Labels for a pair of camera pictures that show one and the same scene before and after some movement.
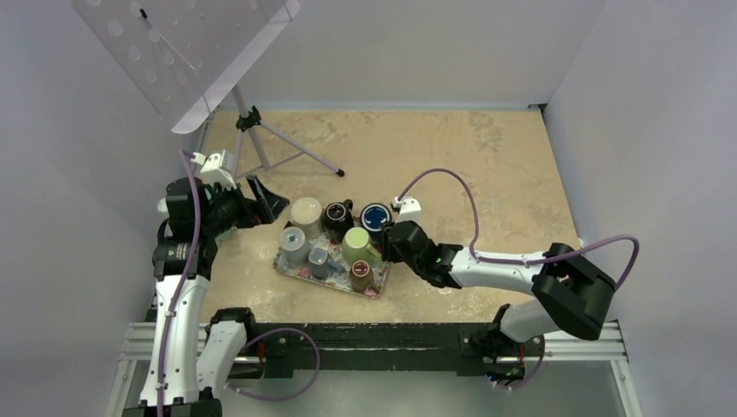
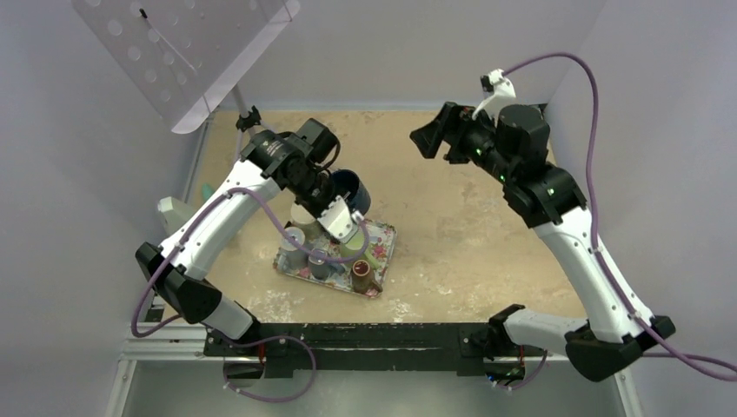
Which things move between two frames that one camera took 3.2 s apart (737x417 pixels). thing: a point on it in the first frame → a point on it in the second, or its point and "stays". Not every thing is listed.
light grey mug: (294, 249) stays
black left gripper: (253, 212) → (316, 210)
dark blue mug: (373, 215) → (347, 183)
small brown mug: (361, 277) stays
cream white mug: (306, 214) stays
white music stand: (187, 56) stays
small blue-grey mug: (321, 267) stays
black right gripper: (388, 250) → (454, 121)
